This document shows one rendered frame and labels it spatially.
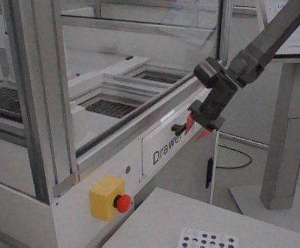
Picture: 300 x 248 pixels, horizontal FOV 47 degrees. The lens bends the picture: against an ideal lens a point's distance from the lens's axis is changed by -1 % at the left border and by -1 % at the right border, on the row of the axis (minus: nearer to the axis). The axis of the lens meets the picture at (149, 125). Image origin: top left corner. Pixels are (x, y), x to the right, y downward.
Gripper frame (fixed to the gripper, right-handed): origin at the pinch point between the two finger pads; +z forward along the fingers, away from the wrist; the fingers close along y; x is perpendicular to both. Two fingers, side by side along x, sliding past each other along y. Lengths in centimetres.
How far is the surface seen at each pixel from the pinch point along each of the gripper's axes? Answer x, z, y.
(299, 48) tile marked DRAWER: -77, -21, -13
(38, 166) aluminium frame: 49, -7, 17
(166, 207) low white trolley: 19.2, 10.2, -6.3
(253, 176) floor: -124, 75, -45
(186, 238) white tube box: 30.5, 3.0, -13.4
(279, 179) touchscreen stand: -89, 45, -50
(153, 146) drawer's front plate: 13.4, 1.2, 6.0
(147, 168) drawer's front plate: 16.4, 6.0, 3.8
